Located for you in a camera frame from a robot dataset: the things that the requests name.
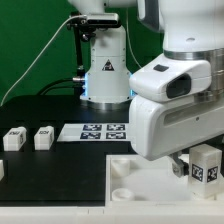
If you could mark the white sheet with markers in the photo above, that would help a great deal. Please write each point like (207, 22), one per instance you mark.
(94, 132)

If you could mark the white L-shaped obstacle wall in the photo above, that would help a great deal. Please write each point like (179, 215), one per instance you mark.
(194, 212)

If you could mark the black camera on stand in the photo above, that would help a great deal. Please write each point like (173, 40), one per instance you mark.
(84, 27)

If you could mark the white square tabletop tray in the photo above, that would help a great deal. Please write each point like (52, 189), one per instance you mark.
(132, 181)

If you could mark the white block left edge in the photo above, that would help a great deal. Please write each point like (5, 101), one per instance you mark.
(1, 169)

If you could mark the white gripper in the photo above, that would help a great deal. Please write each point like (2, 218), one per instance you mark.
(158, 129)

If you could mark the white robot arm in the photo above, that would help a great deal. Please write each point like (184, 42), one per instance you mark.
(180, 94)

